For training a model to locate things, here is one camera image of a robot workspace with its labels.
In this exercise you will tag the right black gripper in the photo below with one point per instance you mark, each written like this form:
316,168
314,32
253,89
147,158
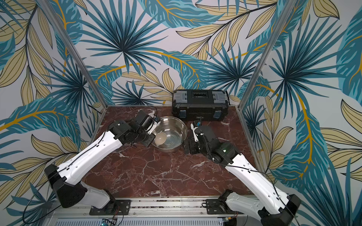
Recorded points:
193,144

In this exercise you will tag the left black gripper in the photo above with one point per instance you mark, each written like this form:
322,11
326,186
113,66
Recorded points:
148,142

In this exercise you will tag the stainless steel pot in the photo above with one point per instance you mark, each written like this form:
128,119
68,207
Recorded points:
176,131

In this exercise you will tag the glass pot lid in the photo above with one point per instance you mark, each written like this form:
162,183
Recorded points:
126,146

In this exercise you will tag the beige plastic ladle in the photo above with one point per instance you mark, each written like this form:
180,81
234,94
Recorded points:
160,136

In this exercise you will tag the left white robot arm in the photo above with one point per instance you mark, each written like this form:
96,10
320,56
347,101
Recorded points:
66,179

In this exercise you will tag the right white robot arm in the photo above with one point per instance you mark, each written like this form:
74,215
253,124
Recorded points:
271,206

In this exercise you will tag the black plastic toolbox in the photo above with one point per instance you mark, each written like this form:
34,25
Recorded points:
200,104

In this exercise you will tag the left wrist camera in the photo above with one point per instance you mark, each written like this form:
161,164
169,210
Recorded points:
154,122

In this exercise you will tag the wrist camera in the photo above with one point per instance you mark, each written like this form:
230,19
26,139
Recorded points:
154,122
196,131

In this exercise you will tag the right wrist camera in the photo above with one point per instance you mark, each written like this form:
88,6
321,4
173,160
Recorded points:
196,131

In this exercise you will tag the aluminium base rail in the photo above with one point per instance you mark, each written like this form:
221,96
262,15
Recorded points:
172,211

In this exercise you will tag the left aluminium frame post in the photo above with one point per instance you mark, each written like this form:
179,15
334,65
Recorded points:
56,22

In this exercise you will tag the aluminium frame post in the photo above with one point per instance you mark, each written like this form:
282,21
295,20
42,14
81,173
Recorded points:
56,22
267,50

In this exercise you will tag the right aluminium frame post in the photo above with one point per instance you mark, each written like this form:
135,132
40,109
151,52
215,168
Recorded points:
267,50

